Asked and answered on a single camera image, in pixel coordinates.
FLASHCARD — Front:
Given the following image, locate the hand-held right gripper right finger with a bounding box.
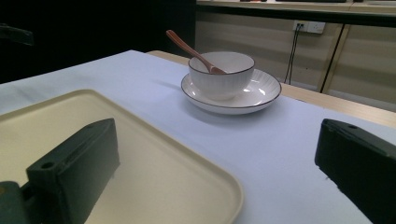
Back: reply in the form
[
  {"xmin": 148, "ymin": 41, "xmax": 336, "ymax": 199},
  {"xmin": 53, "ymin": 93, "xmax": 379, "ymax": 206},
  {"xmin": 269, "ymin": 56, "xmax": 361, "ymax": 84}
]
[{"xmin": 314, "ymin": 118, "xmax": 396, "ymax": 224}]

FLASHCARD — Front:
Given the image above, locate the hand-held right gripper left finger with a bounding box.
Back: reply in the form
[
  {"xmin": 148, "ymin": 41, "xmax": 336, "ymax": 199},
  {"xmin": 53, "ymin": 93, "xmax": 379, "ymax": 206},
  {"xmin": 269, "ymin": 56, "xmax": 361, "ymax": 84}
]
[{"xmin": 25, "ymin": 118, "xmax": 121, "ymax": 224}]

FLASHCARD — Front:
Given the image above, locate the white plate with dark rim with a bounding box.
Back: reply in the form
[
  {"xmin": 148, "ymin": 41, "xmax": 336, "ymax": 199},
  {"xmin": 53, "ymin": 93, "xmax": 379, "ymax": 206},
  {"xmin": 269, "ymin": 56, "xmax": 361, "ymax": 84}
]
[{"xmin": 180, "ymin": 68, "xmax": 283, "ymax": 116}]

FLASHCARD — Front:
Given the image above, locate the white ribbed bowl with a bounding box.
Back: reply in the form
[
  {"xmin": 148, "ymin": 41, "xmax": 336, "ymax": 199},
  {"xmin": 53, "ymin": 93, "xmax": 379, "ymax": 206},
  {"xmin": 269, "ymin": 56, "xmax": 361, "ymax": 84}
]
[{"xmin": 188, "ymin": 50, "xmax": 256, "ymax": 101}]

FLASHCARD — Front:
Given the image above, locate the brown wooden spoon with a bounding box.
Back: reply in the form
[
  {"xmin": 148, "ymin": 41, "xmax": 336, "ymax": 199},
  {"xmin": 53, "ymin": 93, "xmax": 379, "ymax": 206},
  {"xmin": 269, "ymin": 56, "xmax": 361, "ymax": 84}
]
[{"xmin": 165, "ymin": 29, "xmax": 227, "ymax": 76}]

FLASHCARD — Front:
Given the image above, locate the cream plastic tray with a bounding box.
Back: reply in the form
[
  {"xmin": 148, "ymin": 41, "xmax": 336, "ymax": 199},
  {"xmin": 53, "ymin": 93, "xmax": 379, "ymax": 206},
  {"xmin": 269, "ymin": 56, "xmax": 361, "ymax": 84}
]
[{"xmin": 0, "ymin": 89, "xmax": 245, "ymax": 224}]

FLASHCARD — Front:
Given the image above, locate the light blue table cloth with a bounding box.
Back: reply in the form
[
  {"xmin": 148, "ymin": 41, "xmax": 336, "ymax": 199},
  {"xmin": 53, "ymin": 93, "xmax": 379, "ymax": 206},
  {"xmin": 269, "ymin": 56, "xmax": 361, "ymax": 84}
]
[{"xmin": 0, "ymin": 49, "xmax": 396, "ymax": 224}]

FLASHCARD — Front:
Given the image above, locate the black power cable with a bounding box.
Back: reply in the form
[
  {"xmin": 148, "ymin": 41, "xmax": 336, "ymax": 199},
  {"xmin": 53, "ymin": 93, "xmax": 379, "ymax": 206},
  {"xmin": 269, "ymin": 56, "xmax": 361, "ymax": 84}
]
[
  {"xmin": 283, "ymin": 23, "xmax": 304, "ymax": 85},
  {"xmin": 319, "ymin": 23, "xmax": 347, "ymax": 93}
]

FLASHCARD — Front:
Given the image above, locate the white wall socket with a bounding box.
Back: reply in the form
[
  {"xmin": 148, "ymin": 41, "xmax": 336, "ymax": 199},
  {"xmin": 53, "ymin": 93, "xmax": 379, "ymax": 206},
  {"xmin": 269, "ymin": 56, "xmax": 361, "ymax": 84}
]
[{"xmin": 292, "ymin": 20, "xmax": 327, "ymax": 35}]

